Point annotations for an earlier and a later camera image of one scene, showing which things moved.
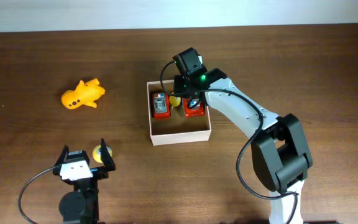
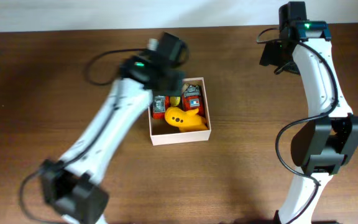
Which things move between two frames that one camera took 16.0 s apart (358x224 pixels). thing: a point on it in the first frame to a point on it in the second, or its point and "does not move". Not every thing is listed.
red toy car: (161, 106) does not move
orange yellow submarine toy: (86, 94) to (185, 121)
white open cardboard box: (176, 129) does not move
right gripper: (177, 79) to (268, 56)
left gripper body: (98, 173) to (174, 84)
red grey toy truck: (192, 107) does not move
